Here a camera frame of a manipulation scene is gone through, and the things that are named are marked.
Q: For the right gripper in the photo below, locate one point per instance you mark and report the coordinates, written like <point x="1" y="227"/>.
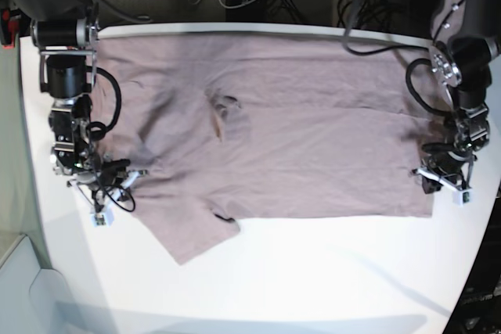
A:
<point x="102" y="177"/>

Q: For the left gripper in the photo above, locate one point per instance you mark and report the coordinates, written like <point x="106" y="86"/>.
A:
<point x="449" y="163"/>

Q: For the mauve t-shirt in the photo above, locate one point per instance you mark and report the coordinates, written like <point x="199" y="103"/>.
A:
<point x="234" y="126"/>

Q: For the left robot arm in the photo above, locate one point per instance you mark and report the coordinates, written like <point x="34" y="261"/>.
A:
<point x="464" y="42"/>

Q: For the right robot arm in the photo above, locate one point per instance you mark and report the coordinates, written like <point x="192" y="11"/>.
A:
<point x="66" y="33"/>

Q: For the grey side table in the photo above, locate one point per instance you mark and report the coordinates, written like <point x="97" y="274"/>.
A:
<point x="31" y="296"/>

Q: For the red and black clamp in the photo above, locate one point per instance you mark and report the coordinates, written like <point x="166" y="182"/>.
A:
<point x="9" y="28"/>

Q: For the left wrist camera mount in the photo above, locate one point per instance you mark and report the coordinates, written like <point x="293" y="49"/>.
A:
<point x="431" y="184"/>

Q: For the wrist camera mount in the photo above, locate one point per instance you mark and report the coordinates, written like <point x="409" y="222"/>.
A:
<point x="105" y="201"/>
<point x="431" y="184"/>

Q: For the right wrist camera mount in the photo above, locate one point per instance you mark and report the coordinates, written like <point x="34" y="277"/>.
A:
<point x="105" y="201"/>

